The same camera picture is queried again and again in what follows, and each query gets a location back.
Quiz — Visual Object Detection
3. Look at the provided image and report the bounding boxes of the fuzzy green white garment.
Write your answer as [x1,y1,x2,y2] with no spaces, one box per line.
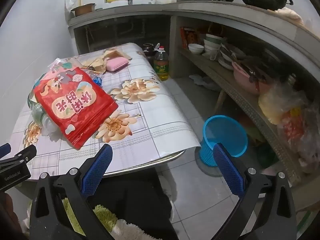
[22,197,156,240]

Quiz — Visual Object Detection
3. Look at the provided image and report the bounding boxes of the floral plastic tablecloth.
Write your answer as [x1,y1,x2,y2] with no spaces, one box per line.
[12,43,202,188]

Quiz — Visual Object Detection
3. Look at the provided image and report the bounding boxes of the white rag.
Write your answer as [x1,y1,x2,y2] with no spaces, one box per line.
[189,74,222,91]

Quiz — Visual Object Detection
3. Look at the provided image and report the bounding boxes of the yellow plastic bag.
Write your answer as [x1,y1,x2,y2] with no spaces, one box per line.
[258,84,308,125]

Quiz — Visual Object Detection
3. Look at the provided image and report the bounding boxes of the white bowl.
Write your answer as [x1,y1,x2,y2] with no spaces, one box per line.
[188,43,205,55]

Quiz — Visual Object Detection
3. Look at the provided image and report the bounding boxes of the stack of plates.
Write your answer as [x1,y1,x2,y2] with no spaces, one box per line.
[217,44,248,71]

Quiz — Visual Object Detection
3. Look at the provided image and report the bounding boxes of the metal basin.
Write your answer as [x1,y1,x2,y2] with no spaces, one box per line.
[71,3,97,17]

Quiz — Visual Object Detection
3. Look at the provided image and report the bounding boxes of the red packet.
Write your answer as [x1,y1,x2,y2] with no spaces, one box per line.
[180,27,200,50]

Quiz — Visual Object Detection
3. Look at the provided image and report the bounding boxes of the blue crumpled wrapper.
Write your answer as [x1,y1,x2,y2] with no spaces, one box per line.
[91,75,104,87]

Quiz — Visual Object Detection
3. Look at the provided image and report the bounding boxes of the pink bubble wrap pad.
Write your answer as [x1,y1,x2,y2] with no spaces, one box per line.
[105,57,129,72]

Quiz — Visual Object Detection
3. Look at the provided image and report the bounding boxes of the brown paper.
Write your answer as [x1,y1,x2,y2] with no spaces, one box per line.
[80,49,132,75]

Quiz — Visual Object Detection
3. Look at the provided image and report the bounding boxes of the dark ceramic jar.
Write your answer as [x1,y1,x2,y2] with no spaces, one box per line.
[142,43,155,65]

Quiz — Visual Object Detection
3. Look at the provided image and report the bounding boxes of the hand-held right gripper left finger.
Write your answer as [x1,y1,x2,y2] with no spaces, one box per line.
[29,144,118,240]

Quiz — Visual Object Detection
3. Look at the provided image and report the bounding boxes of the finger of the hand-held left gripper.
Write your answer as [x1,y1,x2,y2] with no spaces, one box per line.
[0,143,11,158]
[0,145,37,171]

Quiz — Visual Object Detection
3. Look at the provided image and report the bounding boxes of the concrete kitchen counter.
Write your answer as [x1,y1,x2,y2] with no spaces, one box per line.
[66,1,320,60]

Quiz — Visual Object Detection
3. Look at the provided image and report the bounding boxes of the person's black trousers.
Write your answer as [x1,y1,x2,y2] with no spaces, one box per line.
[92,167,173,240]

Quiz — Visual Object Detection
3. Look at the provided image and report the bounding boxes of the blue plastic trash bin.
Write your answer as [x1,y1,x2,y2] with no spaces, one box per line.
[199,115,248,167]

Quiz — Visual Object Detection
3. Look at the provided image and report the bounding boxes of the pink basin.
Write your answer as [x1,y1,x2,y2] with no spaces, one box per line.
[232,61,272,95]

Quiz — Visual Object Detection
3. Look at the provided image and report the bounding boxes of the cooking oil bottle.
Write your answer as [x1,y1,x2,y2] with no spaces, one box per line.
[153,46,170,81]

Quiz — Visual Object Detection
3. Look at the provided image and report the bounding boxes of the stack of bowls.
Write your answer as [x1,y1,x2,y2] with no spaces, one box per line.
[203,34,227,56]

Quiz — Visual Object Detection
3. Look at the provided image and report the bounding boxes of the clear plastic bag red print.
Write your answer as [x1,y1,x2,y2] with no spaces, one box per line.
[279,105,320,173]

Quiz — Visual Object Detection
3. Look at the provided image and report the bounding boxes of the printed clear plastic packet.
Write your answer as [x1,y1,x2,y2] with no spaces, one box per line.
[46,58,85,80]

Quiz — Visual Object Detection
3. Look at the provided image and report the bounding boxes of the clear plastic bottle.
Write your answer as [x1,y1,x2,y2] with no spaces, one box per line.
[27,90,66,137]

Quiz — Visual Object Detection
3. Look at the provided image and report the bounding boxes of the white cloth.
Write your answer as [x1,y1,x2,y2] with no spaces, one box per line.
[274,7,306,27]

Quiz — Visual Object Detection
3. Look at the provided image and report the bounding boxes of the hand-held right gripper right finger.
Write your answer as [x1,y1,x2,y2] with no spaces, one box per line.
[212,142,297,240]

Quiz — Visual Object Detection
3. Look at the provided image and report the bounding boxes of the red snack bag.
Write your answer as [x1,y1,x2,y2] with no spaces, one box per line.
[34,66,119,150]

